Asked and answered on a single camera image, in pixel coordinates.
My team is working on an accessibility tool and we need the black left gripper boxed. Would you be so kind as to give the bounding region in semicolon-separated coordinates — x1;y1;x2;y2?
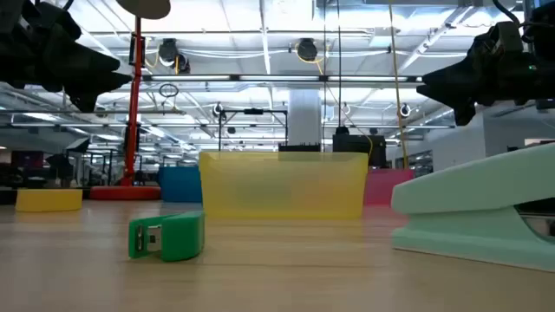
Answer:
0;26;134;113

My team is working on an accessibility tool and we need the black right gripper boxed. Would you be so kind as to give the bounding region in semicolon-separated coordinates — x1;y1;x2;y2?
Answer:
416;47;541;127

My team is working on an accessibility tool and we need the mint green stapler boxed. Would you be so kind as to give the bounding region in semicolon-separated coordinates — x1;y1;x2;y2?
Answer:
389;142;555;274

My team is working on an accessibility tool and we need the yellow-orange tape roll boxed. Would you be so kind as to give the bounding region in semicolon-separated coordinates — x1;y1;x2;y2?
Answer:
15;187;83;213

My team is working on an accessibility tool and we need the black studio softbox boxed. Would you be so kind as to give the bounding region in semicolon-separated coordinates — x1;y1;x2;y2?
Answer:
64;136;92;153

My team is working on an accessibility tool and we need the black equipment box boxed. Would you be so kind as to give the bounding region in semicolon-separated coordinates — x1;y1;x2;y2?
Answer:
332;133;388;169

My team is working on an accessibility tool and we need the pink plastic bin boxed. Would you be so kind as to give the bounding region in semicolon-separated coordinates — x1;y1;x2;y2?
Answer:
362;167;416;207

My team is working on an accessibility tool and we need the red desk lamp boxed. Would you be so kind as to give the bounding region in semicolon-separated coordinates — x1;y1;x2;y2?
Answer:
89;0;172;201

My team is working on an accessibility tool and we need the blue plastic bin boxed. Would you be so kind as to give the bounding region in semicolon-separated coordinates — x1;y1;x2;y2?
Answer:
156;166;204;204

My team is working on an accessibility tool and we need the white building column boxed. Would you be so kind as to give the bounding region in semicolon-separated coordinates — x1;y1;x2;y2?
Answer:
288;88;323;146

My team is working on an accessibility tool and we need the black low rack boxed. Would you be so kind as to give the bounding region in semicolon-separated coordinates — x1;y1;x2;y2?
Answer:
278;143;322;153

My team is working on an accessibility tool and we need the long ceiling light bar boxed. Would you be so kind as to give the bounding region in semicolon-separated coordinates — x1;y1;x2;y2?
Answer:
142;74;424;83

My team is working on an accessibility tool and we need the yellow translucent plastic bin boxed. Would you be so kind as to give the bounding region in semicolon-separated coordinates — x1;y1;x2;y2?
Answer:
198;150;369;220

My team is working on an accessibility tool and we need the yellow hanging cable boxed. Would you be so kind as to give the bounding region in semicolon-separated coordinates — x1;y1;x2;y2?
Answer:
387;0;409;170

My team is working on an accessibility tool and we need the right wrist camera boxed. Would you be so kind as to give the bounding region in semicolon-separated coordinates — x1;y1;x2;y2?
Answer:
493;20;525;55

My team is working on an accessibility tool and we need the black cable loop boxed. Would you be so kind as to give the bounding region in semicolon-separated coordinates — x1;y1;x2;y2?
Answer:
158;82;180;99

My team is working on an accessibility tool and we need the black ceiling cable reel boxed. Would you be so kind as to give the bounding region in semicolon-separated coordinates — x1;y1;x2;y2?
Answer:
158;37;192;75
297;37;319;62

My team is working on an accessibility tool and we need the black metal frame rig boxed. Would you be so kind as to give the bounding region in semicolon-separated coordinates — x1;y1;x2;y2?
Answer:
218;107;290;153

